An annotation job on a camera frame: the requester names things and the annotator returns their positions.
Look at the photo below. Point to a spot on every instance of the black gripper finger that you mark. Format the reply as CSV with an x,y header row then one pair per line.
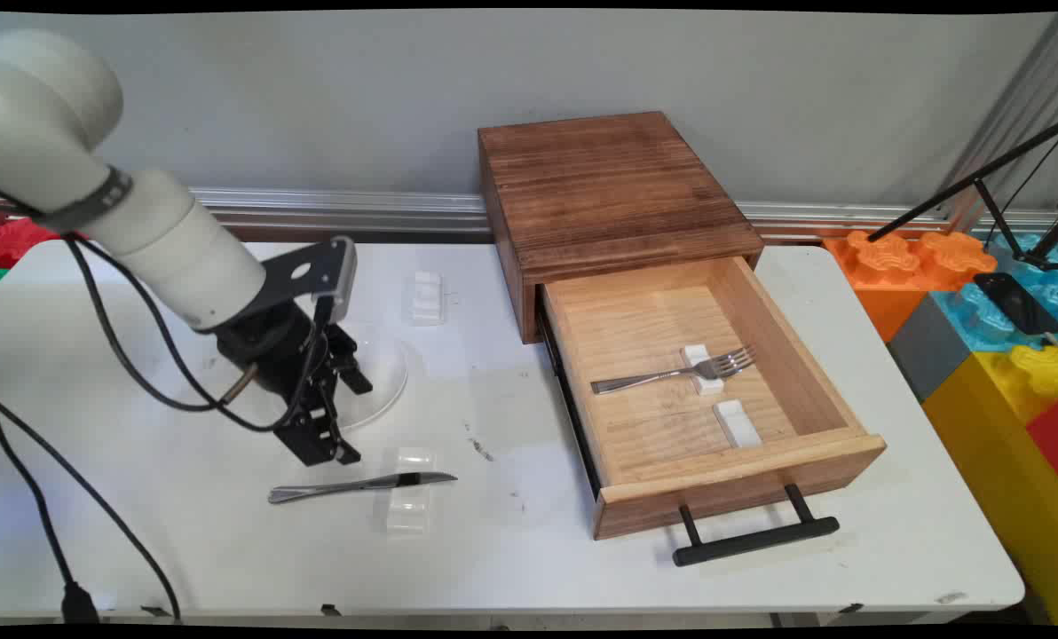
x,y
316,435
347,359

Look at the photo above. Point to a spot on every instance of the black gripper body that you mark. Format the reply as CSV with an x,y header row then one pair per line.
x,y
267,351

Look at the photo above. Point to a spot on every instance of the steel serrated table knife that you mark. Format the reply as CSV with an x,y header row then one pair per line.
x,y
334,488

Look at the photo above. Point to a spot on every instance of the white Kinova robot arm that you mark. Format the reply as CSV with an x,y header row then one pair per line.
x,y
50,115

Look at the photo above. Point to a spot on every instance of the clear round plastic dish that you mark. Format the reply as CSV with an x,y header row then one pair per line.
x,y
387,373

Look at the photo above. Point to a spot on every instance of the clear plastic cutlery rest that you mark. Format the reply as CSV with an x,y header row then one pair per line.
x,y
407,513
415,458

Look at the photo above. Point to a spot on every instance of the black table edge clip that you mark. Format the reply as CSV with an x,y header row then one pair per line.
x,y
330,610
849,609

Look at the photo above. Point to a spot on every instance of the red foam block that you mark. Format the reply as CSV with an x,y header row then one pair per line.
x,y
1054,439
14,241

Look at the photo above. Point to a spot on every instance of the steel fork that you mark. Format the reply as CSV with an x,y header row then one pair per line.
x,y
644,380

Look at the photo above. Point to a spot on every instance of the dark wooden drawer cabinet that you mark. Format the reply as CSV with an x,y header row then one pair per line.
x,y
600,186

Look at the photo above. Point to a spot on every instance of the orange foam block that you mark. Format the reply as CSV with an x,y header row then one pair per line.
x,y
884,275

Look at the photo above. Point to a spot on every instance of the grey foam block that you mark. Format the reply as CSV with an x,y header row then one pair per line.
x,y
928,351

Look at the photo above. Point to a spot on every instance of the blue foam block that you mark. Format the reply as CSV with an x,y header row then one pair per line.
x,y
982,321

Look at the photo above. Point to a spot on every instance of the black tripod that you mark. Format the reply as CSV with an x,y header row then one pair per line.
x,y
973,182

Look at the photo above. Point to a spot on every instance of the black smartphone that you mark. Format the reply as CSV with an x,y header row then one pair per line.
x,y
1017,303

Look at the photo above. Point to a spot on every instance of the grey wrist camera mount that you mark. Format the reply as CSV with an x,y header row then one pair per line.
x,y
316,271

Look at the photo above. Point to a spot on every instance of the aluminium wall rail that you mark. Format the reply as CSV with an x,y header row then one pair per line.
x,y
360,211

